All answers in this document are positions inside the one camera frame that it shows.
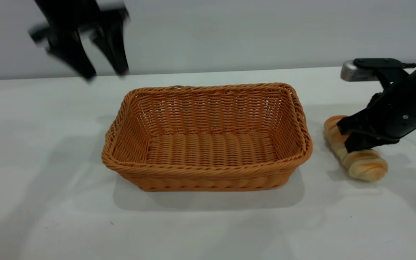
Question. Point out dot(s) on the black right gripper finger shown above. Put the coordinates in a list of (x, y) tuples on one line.
[(365, 142), (354, 122)]

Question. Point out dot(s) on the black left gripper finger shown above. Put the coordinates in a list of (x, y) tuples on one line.
[(114, 50), (74, 57)]

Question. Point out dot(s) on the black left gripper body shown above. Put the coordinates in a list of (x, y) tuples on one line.
[(74, 16)]

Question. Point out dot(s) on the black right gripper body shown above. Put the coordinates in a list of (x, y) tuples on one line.
[(408, 97)]

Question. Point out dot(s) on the striped long bread roll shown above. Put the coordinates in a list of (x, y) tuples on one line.
[(367, 164)]

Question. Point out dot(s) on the orange woven wicker basket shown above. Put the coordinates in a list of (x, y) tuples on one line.
[(208, 151)]

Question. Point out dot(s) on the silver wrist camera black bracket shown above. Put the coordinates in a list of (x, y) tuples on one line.
[(368, 70)]

